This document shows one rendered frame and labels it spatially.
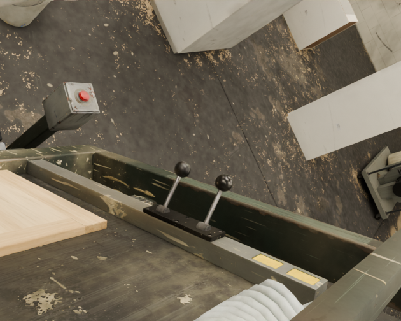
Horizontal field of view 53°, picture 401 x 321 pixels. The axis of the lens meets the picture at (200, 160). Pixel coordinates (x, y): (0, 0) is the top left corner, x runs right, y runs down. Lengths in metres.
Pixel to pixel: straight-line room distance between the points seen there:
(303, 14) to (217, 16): 2.68
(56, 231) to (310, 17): 5.19
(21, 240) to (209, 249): 0.35
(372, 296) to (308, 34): 5.59
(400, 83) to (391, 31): 4.52
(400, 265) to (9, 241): 0.69
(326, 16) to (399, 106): 1.87
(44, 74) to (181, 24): 1.29
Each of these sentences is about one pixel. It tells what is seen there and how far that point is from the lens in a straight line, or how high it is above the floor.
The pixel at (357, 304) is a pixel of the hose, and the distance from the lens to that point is 0.21.
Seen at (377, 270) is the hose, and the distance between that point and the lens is 0.25.
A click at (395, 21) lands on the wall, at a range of 8.76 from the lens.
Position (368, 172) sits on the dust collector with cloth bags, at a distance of 5.81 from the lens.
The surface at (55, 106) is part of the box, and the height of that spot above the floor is 0.84.
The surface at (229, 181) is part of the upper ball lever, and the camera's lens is 0.83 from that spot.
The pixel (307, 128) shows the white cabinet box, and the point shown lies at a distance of 4.62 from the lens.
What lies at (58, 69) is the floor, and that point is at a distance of 2.74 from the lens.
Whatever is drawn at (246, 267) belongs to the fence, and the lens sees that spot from 0.76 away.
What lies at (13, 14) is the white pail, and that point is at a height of 0.10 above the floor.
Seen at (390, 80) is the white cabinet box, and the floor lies 1.14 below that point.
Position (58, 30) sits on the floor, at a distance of 2.91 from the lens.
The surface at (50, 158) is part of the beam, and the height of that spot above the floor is 0.90.
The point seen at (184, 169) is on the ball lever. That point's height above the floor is 1.45.
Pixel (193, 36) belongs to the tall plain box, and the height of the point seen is 0.27.
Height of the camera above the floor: 2.06
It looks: 40 degrees down
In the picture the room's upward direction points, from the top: 66 degrees clockwise
